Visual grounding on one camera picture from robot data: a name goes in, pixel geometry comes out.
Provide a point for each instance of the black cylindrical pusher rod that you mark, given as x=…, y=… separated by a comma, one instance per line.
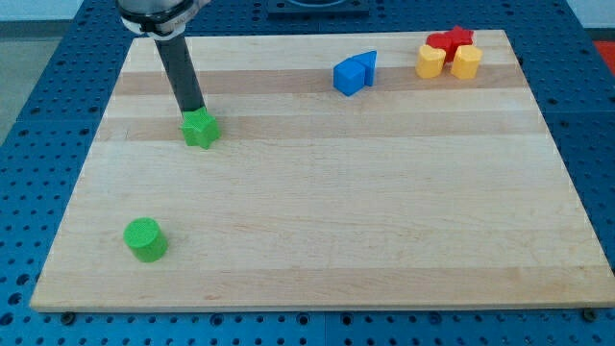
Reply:
x=178, y=65

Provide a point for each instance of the green star block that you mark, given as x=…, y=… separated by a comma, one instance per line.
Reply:
x=199, y=128

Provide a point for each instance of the red star block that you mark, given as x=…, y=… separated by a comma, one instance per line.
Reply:
x=459, y=37

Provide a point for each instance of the blue cube block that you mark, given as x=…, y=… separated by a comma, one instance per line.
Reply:
x=349, y=77

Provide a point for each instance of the green cylinder block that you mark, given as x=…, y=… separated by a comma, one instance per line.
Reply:
x=145, y=239

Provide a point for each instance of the blue triangle block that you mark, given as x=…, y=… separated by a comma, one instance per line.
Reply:
x=368, y=60

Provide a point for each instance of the yellow heart block left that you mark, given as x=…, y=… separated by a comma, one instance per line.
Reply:
x=430, y=61

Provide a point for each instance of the yellow heart block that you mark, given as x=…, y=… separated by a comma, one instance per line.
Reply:
x=430, y=61
x=466, y=62

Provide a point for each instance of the red heart block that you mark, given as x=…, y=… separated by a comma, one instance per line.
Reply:
x=444, y=42

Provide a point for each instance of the yellow heart block right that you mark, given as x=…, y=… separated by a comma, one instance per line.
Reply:
x=466, y=62

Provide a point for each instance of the wooden board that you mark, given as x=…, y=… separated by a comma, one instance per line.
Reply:
x=410, y=194

